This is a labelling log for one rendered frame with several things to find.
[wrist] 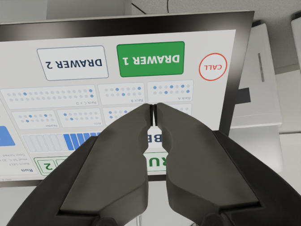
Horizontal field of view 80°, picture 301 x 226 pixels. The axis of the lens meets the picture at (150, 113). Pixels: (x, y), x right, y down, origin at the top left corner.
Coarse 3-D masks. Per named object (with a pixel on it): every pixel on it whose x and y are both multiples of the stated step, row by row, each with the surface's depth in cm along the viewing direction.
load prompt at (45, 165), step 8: (144, 152) 34; (152, 152) 34; (160, 152) 34; (40, 160) 35; (48, 160) 35; (56, 160) 35; (152, 160) 35; (160, 160) 35; (40, 168) 36; (48, 168) 36; (152, 168) 36; (160, 168) 36
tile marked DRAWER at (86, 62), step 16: (48, 48) 25; (64, 48) 25; (80, 48) 25; (96, 48) 25; (48, 64) 26; (64, 64) 26; (80, 64) 26; (96, 64) 26; (48, 80) 27; (64, 80) 27
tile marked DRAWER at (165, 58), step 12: (120, 48) 25; (132, 48) 25; (144, 48) 25; (156, 48) 25; (168, 48) 25; (180, 48) 25; (120, 60) 26; (132, 60) 26; (144, 60) 26; (156, 60) 26; (168, 60) 26; (180, 60) 26; (120, 72) 26; (132, 72) 26; (144, 72) 26; (156, 72) 27; (168, 72) 27; (180, 72) 27
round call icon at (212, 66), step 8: (200, 56) 25; (208, 56) 25; (216, 56) 26; (224, 56) 26; (200, 64) 26; (208, 64) 26; (216, 64) 26; (224, 64) 26; (200, 72) 27; (208, 72) 27; (216, 72) 27; (224, 72) 27; (200, 80) 27; (208, 80) 27; (216, 80) 27; (224, 80) 27
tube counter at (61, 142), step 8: (24, 136) 32; (32, 136) 32; (40, 136) 32; (48, 136) 32; (56, 136) 32; (64, 136) 32; (72, 136) 32; (80, 136) 32; (88, 136) 32; (32, 144) 33; (40, 144) 33; (48, 144) 33; (56, 144) 33; (64, 144) 33; (72, 144) 33; (80, 144) 33; (32, 152) 34; (40, 152) 34
